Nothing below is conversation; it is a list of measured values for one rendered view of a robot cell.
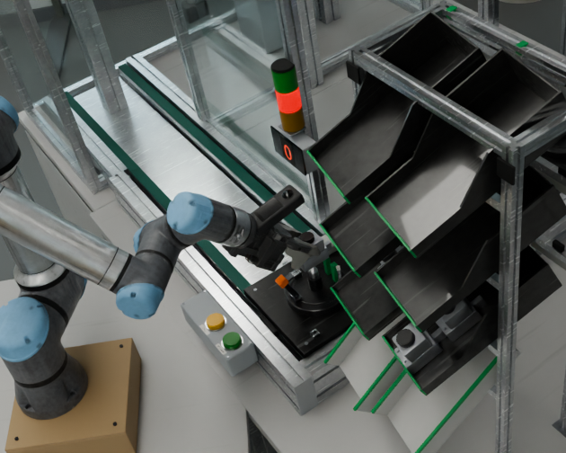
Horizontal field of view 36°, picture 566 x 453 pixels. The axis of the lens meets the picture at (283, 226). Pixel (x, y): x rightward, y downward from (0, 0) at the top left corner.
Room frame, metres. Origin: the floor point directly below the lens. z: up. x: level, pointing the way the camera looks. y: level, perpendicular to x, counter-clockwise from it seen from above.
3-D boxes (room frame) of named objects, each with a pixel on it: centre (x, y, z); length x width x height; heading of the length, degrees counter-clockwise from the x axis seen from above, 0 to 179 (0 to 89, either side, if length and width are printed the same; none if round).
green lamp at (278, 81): (1.51, -0.07, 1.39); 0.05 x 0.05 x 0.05
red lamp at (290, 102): (1.51, -0.07, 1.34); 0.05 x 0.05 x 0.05
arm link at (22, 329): (1.21, 0.55, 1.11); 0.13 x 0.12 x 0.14; 160
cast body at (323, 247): (1.30, -0.05, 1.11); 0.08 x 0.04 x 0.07; 116
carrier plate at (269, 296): (1.29, -0.04, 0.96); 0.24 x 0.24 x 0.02; 26
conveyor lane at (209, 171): (1.57, 0.06, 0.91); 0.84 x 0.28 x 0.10; 26
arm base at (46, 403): (1.20, 0.55, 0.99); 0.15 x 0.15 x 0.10
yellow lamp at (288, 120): (1.51, -0.07, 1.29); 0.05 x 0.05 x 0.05
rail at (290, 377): (1.47, 0.21, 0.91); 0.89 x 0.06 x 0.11; 26
